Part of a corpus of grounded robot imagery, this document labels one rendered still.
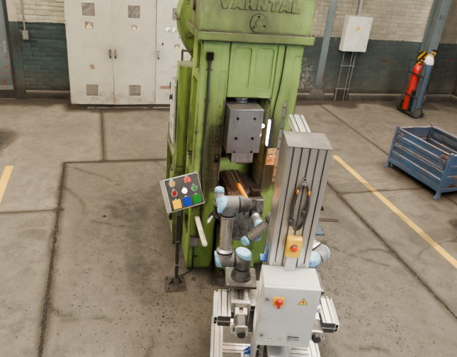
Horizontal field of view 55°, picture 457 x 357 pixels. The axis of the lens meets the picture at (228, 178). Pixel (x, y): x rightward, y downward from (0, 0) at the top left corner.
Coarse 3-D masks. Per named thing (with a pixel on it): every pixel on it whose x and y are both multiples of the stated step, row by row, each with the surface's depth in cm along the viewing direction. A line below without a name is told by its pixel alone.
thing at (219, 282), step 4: (212, 268) 460; (212, 272) 454; (208, 276) 448; (212, 276) 448; (216, 276) 448; (208, 280) 442; (212, 280) 443; (216, 280) 443; (220, 280) 443; (224, 280) 444; (208, 284) 438; (212, 284) 438; (216, 284) 438; (220, 284) 439; (224, 284) 439
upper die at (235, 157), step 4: (228, 156) 401; (232, 156) 391; (236, 156) 392; (240, 156) 393; (244, 156) 394; (248, 156) 395; (252, 156) 396; (232, 160) 393; (236, 160) 394; (240, 160) 395; (244, 160) 396; (248, 160) 397
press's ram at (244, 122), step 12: (228, 108) 376; (240, 108) 375; (252, 108) 378; (228, 120) 377; (240, 120) 377; (252, 120) 380; (228, 132) 380; (240, 132) 382; (252, 132) 385; (228, 144) 385; (240, 144) 388; (252, 144) 390
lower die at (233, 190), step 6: (222, 174) 437; (228, 174) 436; (240, 174) 438; (222, 180) 426; (228, 180) 425; (234, 180) 424; (240, 180) 427; (234, 186) 414; (246, 186) 416; (228, 192) 407; (234, 192) 409; (240, 192) 410; (246, 192) 412
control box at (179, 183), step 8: (184, 176) 380; (192, 176) 384; (160, 184) 374; (168, 184) 370; (176, 184) 375; (184, 184) 379; (192, 184) 384; (200, 184) 388; (168, 192) 370; (176, 192) 374; (192, 192) 383; (200, 192) 388; (168, 200) 369; (192, 200) 382; (168, 208) 372; (184, 208) 377
